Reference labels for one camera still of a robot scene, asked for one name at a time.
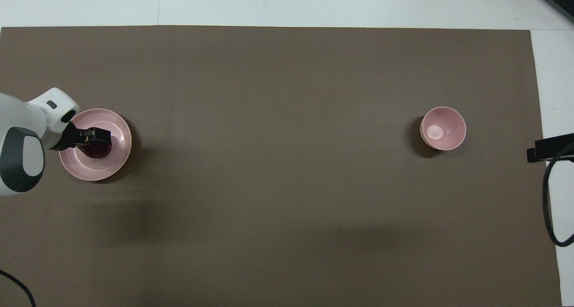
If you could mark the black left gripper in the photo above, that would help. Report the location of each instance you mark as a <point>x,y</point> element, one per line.
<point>67,139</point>

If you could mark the dark red apple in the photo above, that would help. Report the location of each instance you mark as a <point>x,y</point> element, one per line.
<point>96,151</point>

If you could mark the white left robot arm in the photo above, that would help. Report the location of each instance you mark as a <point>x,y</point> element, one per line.
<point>27,118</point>

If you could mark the pink plate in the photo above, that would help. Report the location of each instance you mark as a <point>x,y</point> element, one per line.
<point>101,168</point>

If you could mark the pink bowl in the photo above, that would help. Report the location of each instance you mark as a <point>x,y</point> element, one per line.
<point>444,127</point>

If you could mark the brown table mat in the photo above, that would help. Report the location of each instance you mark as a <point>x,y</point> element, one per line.
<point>287,163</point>

